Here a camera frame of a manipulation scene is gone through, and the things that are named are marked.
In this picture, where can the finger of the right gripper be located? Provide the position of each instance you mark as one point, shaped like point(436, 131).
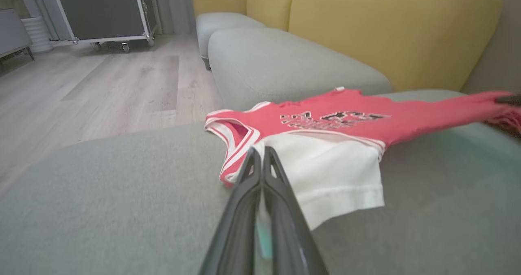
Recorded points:
point(511, 100)

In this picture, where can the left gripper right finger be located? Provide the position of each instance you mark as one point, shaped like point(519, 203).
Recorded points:
point(291, 246)

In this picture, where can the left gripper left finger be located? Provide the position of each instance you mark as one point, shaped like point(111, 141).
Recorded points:
point(236, 242)

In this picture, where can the red jersey number 23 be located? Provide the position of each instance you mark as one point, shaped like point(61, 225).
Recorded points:
point(407, 120)

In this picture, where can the wide yellow sofa backrest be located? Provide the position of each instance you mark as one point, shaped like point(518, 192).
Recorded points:
point(390, 30)

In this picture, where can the large grey sofa seat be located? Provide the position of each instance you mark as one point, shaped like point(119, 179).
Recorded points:
point(101, 205)

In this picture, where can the small grey sofa seat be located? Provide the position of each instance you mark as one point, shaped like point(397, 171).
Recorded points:
point(224, 22)

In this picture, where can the grey curtain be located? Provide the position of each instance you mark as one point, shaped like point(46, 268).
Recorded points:
point(175, 6)

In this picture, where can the black wheeled flight case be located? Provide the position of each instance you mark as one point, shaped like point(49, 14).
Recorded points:
point(101, 10)

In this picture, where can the white ribbed cylinder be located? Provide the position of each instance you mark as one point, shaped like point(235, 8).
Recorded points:
point(37, 34)

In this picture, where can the pale green tv cabinet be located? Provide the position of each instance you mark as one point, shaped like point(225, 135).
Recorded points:
point(12, 30)

